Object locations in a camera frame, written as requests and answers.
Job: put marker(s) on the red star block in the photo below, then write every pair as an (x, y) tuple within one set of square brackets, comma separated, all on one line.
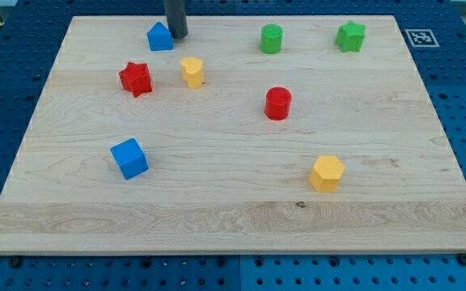
[(136, 79)]

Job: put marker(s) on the blue triangle block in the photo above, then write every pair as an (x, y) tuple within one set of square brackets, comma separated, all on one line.
[(159, 38)]

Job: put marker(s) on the green star block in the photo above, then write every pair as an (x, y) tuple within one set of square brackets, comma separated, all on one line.
[(350, 36)]

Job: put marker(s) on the red cylinder block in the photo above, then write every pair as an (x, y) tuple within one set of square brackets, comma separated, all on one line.
[(277, 103)]

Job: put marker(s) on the light wooden board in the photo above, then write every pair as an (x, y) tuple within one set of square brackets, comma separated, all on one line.
[(224, 178)]

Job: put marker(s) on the yellow heart block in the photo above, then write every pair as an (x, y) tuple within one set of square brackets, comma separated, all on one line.
[(192, 71)]

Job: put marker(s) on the yellow hexagon block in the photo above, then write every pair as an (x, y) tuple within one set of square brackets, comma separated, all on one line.
[(326, 173)]

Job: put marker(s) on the blue cube block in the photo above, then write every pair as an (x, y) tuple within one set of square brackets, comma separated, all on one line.
[(130, 158)]

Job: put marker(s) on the green cylinder block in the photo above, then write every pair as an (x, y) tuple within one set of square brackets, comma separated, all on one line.
[(271, 38)]

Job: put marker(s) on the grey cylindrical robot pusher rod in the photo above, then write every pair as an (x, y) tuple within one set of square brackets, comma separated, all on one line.
[(175, 12)]

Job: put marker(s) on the black white fiducial marker tag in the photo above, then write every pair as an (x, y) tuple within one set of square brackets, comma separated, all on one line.
[(421, 38)]

